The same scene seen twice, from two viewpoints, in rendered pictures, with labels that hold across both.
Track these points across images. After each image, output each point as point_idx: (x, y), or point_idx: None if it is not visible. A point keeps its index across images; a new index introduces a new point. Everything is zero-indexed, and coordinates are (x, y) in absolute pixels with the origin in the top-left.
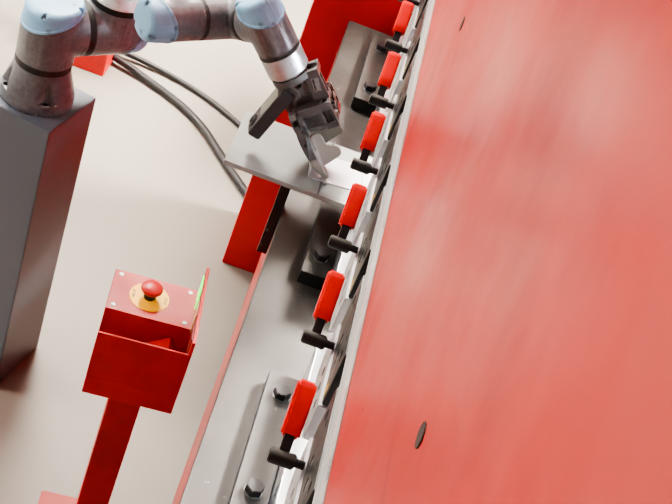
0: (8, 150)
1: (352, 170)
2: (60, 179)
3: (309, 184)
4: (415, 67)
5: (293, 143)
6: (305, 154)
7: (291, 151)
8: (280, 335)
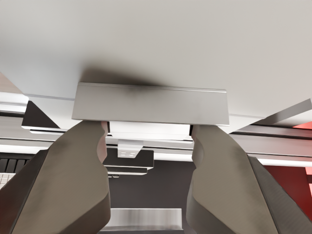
0: None
1: (168, 129)
2: None
3: (48, 84)
4: None
5: (282, 54)
6: (11, 180)
7: (219, 46)
8: None
